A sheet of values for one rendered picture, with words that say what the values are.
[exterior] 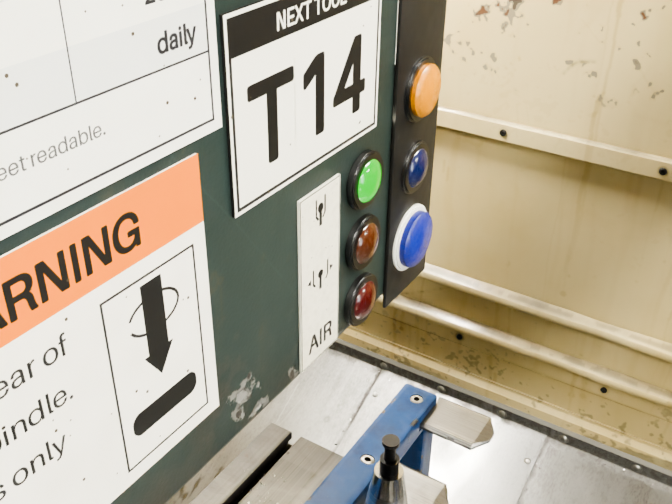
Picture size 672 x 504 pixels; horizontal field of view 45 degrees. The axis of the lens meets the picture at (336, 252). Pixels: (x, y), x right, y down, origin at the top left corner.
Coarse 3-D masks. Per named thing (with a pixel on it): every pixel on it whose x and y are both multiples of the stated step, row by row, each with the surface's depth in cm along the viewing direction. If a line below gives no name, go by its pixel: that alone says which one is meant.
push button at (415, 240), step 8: (416, 216) 41; (424, 216) 41; (408, 224) 40; (416, 224) 40; (424, 224) 41; (432, 224) 42; (408, 232) 40; (416, 232) 40; (424, 232) 41; (408, 240) 40; (416, 240) 41; (424, 240) 42; (400, 248) 40; (408, 248) 40; (416, 248) 41; (424, 248) 42; (400, 256) 41; (408, 256) 41; (416, 256) 41; (408, 264) 41; (416, 264) 42
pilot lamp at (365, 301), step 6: (372, 282) 39; (366, 288) 38; (372, 288) 39; (360, 294) 38; (366, 294) 38; (372, 294) 39; (360, 300) 38; (366, 300) 38; (372, 300) 39; (360, 306) 38; (366, 306) 38; (372, 306) 39; (354, 312) 38; (360, 312) 38; (366, 312) 39; (360, 318) 39
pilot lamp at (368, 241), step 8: (368, 224) 37; (368, 232) 36; (376, 232) 37; (360, 240) 36; (368, 240) 36; (376, 240) 37; (360, 248) 36; (368, 248) 37; (360, 256) 37; (368, 256) 37
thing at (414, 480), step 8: (408, 472) 79; (416, 472) 79; (408, 480) 79; (416, 480) 79; (424, 480) 79; (432, 480) 79; (408, 488) 78; (416, 488) 78; (424, 488) 78; (432, 488) 78; (440, 488) 78; (408, 496) 77; (416, 496) 77; (424, 496) 77; (432, 496) 77; (440, 496) 77
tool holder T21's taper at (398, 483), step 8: (376, 464) 70; (400, 464) 70; (376, 472) 69; (400, 472) 69; (376, 480) 69; (384, 480) 69; (392, 480) 69; (400, 480) 69; (376, 488) 69; (384, 488) 69; (392, 488) 69; (400, 488) 69; (368, 496) 71; (376, 496) 70; (384, 496) 69; (392, 496) 69; (400, 496) 70
